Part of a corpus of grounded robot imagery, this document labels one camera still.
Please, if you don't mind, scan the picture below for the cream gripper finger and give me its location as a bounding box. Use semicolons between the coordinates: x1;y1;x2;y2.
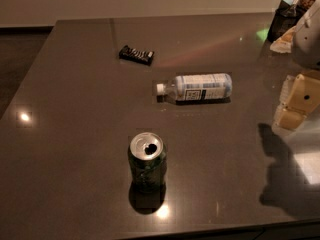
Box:
274;73;320;130
279;75;295;103

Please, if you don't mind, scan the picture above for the green soda can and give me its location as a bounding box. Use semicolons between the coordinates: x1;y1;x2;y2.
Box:
128;132;167;193

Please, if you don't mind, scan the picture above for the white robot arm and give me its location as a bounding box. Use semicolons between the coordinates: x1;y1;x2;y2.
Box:
274;0;320;130

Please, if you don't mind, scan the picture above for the light snack packet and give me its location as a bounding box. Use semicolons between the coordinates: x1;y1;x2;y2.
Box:
270;27;296;54

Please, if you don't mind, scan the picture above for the black snack bag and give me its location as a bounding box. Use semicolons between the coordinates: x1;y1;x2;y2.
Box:
267;0;306;42

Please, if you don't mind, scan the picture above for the clear plastic water bottle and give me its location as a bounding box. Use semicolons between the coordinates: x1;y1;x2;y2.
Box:
156;73;232;102

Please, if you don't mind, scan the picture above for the black candy bar wrapper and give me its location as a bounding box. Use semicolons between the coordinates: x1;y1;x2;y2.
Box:
119;45;154;66

